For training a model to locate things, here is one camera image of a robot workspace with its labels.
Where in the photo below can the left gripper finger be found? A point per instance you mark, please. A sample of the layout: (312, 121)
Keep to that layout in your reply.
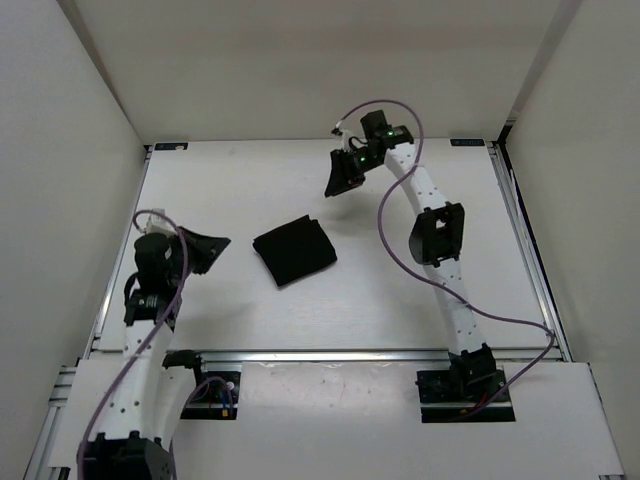
(202, 248)
(201, 266)

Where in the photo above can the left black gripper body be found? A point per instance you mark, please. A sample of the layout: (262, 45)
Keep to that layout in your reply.
(174, 273)

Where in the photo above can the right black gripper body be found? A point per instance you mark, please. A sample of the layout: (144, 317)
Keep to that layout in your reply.
(360, 163)

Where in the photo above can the black skirt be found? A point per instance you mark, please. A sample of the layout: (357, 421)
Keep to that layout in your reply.
(295, 250)

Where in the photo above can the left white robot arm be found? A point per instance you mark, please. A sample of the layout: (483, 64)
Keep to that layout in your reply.
(129, 435)

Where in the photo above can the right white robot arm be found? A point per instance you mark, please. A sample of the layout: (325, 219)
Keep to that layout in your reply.
(435, 243)

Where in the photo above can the right blue label sticker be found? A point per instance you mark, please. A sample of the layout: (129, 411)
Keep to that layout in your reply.
(467, 142)

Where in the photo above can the blue label sticker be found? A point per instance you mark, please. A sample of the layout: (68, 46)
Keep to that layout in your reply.
(171, 146)
(467, 142)

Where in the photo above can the left blue label sticker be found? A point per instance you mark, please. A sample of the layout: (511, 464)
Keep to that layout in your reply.
(171, 146)

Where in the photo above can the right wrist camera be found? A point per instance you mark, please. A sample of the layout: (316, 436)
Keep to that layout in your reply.
(343, 135)

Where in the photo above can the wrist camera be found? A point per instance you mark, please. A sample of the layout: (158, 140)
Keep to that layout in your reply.
(156, 223)
(343, 135)

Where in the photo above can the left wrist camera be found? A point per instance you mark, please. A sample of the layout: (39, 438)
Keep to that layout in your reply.
(156, 223)

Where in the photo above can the front aluminium rail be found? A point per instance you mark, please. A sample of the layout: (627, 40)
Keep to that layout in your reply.
(334, 356)

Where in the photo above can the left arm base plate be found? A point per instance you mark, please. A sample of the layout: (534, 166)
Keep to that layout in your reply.
(216, 396)

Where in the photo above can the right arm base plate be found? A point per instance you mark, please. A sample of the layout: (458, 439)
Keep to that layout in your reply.
(441, 402)

